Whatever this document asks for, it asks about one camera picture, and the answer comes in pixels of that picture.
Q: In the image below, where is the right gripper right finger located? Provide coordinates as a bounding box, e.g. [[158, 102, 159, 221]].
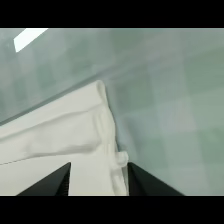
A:
[[127, 161, 185, 197]]

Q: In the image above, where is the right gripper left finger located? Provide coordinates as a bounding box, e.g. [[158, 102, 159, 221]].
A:
[[16, 161, 72, 197]]

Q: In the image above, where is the white T-shirt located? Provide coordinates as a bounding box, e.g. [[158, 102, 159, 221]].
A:
[[0, 79, 130, 197]]

